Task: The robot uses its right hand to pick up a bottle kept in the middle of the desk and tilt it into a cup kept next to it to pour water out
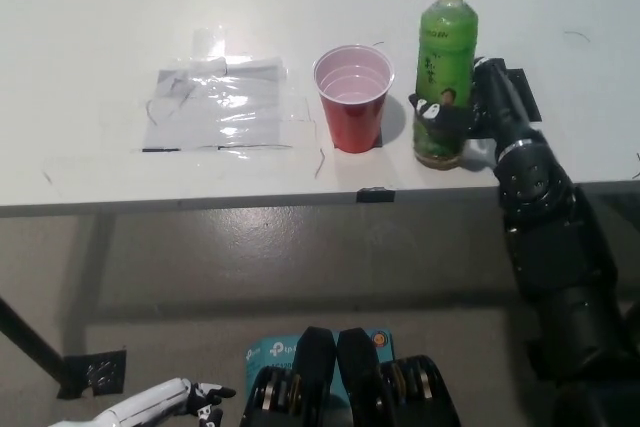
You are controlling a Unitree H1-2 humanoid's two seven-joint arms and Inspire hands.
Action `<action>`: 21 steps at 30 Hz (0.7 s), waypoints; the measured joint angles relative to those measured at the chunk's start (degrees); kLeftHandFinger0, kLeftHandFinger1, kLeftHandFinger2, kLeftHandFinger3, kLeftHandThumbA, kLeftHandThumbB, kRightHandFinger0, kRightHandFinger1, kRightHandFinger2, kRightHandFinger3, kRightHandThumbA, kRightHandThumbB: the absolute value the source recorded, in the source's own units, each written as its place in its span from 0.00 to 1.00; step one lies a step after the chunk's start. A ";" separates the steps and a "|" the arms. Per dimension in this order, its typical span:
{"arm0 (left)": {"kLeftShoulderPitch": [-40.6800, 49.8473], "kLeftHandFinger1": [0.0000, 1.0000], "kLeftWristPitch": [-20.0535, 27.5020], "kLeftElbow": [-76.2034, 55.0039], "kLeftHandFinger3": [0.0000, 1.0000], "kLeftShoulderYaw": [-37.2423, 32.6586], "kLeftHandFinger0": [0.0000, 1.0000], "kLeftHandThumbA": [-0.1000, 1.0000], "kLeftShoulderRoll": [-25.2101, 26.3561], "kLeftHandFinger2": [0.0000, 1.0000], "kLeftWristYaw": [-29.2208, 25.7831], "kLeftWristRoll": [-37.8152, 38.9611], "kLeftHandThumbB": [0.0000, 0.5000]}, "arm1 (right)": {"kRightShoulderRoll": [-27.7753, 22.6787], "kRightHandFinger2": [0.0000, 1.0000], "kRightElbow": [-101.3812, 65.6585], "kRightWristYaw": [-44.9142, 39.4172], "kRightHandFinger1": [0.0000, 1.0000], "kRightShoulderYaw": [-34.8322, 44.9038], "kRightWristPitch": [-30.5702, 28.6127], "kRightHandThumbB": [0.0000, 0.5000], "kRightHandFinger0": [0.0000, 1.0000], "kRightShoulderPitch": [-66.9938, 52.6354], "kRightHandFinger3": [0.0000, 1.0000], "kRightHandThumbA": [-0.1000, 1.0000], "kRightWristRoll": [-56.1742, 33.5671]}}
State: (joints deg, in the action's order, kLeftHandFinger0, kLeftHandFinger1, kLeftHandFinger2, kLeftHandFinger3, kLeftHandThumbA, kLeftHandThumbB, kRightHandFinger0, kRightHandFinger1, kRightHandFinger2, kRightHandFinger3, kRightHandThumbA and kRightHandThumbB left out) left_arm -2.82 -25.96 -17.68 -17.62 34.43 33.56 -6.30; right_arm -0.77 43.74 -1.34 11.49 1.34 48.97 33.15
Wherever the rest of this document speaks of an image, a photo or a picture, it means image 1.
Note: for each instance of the green tea plastic bottle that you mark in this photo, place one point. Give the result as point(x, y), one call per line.
point(445, 47)

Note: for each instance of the black left robot body block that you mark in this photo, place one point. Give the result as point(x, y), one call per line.
point(312, 372)

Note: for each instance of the black table leg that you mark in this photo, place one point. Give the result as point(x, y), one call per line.
point(25, 337)

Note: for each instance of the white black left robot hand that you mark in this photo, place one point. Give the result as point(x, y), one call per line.
point(150, 402)

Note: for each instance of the black floor tape patch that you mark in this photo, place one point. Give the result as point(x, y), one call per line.
point(100, 374)

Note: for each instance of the teal tp-link box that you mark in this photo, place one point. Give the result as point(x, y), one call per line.
point(272, 352)

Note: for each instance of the black tape on table edge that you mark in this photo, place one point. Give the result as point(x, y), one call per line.
point(375, 195)

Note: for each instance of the large black tape square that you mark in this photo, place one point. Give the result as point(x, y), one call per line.
point(525, 92)

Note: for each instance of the red plastic cup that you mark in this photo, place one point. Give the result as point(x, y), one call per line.
point(352, 117)

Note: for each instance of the paper sheet under clear film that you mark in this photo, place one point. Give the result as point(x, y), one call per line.
point(215, 112)

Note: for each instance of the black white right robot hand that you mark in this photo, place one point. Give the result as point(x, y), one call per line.
point(500, 97)

